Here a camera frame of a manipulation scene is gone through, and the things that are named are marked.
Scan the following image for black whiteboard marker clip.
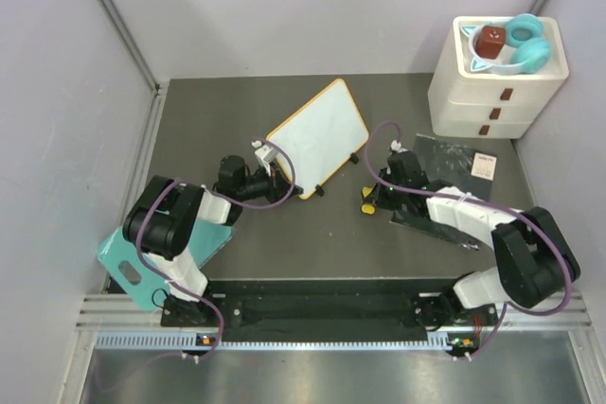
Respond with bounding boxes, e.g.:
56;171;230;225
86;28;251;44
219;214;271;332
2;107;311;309
315;184;326;197

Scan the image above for teal cutting board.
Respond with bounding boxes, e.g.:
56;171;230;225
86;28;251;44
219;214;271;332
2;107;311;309
97;220;232;311

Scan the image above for yellow black whiteboard eraser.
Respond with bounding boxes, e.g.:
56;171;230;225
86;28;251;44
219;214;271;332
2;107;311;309
360;186;378;216

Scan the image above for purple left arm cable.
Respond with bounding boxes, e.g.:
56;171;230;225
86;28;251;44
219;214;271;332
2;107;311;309
134;137;298;362

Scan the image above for black sheet with white label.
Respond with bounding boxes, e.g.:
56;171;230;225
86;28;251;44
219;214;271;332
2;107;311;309
413;134;497;201

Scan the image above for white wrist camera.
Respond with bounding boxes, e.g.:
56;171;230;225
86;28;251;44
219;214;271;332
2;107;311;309
251;140;277;169
389;140;406;153

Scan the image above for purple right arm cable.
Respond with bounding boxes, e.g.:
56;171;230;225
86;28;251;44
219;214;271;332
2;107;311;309
365;119;575;362

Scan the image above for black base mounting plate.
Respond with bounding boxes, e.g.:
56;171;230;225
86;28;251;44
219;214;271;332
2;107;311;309
160;278;497;343

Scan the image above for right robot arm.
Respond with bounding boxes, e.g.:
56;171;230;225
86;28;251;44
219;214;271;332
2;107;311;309
371;149;580;325

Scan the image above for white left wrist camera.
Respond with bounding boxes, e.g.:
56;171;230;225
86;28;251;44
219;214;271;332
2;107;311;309
251;140;277;169

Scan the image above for yellow framed whiteboard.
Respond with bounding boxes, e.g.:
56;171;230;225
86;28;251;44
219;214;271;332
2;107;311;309
266;79;369;200

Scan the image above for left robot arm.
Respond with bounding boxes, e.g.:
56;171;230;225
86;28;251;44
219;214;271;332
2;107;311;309
122;155;302;325

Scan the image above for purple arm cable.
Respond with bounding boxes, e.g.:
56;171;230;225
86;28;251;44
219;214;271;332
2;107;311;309
365;119;575;362
134;137;298;362

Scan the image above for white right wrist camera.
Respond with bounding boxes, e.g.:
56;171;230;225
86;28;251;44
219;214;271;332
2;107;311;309
389;140;406;153

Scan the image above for grey slotted cable duct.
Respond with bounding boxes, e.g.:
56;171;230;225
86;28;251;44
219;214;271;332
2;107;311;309
96;331;453;351

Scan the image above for white three-drawer organizer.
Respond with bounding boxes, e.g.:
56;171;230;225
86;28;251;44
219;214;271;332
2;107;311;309
428;16;569;139

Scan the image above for brown cube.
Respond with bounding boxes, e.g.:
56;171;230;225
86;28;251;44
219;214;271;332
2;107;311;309
474;25;507;60

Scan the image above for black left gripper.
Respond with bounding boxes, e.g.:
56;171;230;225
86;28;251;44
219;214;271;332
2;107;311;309
237;163;303;206

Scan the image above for teal white cat-ear headphones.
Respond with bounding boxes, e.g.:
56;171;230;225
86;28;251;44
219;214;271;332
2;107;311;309
459;13;552;76

